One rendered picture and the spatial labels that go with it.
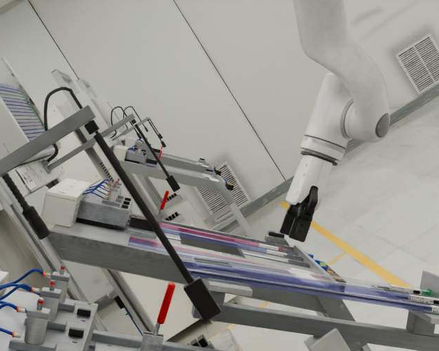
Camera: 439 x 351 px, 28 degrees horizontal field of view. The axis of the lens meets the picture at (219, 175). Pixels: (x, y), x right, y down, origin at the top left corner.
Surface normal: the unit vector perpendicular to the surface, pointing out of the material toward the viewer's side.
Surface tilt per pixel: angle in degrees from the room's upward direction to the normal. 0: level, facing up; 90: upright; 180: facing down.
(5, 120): 90
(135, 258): 90
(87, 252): 90
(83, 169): 90
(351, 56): 75
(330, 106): 61
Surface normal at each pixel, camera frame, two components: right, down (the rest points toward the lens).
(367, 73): 0.43, -0.29
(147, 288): 0.07, 0.07
